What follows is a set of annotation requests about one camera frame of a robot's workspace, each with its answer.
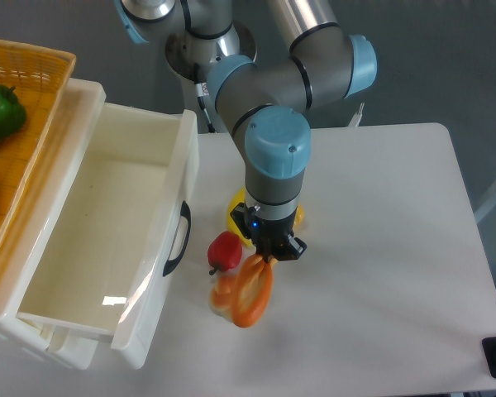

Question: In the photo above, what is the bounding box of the black drawer handle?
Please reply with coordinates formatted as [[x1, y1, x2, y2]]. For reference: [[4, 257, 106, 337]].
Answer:
[[162, 200, 192, 277]]

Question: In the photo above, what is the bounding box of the white drawer cabinet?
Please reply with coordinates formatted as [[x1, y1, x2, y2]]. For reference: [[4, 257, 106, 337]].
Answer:
[[0, 79, 106, 369]]

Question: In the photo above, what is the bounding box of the orange woven basket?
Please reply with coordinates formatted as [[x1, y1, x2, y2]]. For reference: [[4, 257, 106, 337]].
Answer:
[[0, 39, 76, 248]]

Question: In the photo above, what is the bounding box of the yellow corn piece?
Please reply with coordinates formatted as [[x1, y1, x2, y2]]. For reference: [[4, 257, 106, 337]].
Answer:
[[293, 204, 305, 230]]

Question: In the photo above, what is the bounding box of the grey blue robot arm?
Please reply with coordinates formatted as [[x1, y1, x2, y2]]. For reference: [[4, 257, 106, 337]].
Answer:
[[117, 1, 378, 261]]

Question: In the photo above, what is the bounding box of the green bell pepper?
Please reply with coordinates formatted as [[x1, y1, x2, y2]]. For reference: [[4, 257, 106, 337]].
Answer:
[[0, 84, 26, 140]]

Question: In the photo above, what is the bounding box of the red bell pepper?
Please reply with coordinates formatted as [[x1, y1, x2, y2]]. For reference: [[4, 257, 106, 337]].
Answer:
[[207, 231, 242, 275]]

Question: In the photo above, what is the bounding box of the yellow banana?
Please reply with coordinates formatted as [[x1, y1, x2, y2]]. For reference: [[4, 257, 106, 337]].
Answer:
[[226, 188, 253, 248]]

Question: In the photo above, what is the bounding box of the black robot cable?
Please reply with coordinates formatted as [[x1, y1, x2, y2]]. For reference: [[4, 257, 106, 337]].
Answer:
[[193, 61, 217, 134]]

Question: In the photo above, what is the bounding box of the round knotted bread roll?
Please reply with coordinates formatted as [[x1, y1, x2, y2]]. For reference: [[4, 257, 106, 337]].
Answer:
[[208, 275, 236, 322]]

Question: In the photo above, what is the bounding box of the open white drawer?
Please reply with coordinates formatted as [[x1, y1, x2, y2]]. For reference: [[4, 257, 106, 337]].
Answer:
[[17, 103, 198, 369]]

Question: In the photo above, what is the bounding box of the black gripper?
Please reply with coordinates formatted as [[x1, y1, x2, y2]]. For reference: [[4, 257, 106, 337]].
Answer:
[[236, 203, 307, 265]]

